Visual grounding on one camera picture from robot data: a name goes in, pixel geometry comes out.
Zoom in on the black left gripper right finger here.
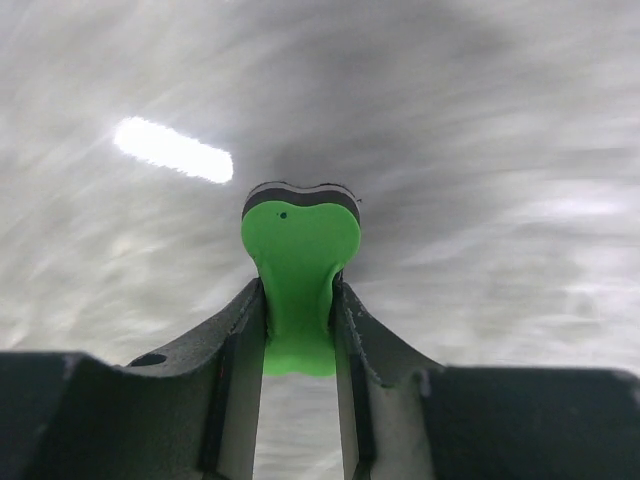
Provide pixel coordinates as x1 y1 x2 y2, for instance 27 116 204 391
333 280 639 479

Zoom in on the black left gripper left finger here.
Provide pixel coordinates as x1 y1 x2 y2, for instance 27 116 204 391
1 280 264 479

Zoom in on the green whiteboard eraser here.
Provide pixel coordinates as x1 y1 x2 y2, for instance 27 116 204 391
241 181 361 377

